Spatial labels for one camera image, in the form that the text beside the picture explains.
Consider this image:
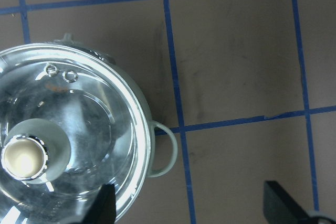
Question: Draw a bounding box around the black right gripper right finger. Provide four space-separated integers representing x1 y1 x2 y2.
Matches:
263 181 311 224

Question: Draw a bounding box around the pale green electric pot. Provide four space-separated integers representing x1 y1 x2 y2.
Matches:
54 33 178 216

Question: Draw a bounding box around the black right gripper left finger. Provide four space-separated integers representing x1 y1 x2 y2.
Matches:
81 184 116 224

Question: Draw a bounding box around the glass pot lid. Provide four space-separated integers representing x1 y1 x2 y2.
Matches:
1 43 151 223

